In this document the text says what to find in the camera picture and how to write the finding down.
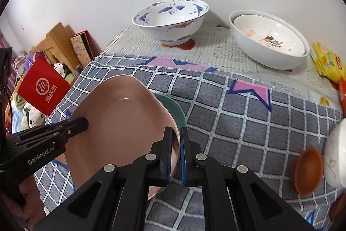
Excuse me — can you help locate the red paper bag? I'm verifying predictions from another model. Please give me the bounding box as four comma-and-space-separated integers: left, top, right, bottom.
18, 55, 71, 116

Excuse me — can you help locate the patterned gift box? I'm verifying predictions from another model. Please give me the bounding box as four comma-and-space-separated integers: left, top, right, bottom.
70, 30, 98, 69

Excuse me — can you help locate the white lace table cover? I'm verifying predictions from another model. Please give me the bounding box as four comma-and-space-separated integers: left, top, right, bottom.
101, 23, 344, 112

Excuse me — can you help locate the pink plate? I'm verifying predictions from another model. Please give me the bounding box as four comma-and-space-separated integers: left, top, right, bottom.
63, 74, 181, 201

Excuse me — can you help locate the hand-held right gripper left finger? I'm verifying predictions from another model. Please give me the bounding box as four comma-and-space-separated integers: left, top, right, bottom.
34, 127, 173, 231

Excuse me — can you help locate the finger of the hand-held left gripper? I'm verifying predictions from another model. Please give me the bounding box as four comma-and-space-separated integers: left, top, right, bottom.
26, 118, 70, 133
11, 117, 90, 152

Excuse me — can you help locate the white floral cloth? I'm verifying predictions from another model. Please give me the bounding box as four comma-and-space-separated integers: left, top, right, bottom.
11, 90, 52, 137

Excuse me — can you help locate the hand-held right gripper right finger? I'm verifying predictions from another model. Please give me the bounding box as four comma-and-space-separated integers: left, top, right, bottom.
180, 127, 315, 231

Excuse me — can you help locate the white bowl with orange print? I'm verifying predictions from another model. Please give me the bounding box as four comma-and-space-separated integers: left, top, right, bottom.
233, 15, 308, 56

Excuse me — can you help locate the small brown dish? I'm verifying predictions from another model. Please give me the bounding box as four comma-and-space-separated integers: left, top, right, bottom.
294, 147, 324, 196
329, 197, 346, 223

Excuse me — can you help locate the green plate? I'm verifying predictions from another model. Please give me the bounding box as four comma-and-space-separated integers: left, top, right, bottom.
151, 93, 187, 130

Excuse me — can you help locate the grey checkered blanket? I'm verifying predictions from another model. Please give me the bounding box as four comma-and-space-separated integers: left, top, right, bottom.
34, 54, 345, 231

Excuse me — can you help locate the yellow snack packet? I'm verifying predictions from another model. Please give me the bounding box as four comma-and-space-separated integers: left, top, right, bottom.
309, 42, 346, 84

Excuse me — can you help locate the large plain white bowl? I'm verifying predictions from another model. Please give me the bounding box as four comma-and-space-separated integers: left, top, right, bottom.
229, 10, 310, 70

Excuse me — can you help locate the person's left hand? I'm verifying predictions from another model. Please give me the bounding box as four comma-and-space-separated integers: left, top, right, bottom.
0, 181, 41, 224

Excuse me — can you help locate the wooden stool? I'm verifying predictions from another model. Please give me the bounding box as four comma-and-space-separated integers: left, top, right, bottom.
27, 22, 80, 72

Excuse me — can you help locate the white bowl with vine print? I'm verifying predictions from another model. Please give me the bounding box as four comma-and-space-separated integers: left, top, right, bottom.
324, 117, 346, 189

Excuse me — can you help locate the blue crane pattern bowl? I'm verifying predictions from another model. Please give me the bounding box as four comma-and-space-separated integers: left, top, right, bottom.
131, 0, 210, 48

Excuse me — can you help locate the orange snack packet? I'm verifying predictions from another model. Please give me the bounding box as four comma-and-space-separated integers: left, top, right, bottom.
338, 77, 346, 112

